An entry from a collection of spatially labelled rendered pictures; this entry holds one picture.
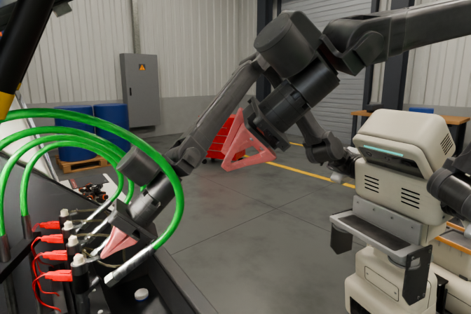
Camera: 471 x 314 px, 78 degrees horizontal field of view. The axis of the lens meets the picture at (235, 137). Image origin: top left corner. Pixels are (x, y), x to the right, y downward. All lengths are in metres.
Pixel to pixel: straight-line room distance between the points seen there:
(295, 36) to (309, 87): 0.07
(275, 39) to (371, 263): 0.89
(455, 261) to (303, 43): 1.08
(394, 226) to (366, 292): 0.27
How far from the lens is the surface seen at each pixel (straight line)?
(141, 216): 0.60
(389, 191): 0.98
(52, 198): 0.94
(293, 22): 0.39
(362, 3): 7.17
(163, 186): 0.59
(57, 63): 7.12
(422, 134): 0.86
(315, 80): 0.41
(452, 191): 0.77
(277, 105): 0.41
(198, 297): 0.82
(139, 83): 7.27
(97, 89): 7.32
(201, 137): 0.64
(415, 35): 0.49
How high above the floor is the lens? 1.48
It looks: 11 degrees down
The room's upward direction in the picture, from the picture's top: straight up
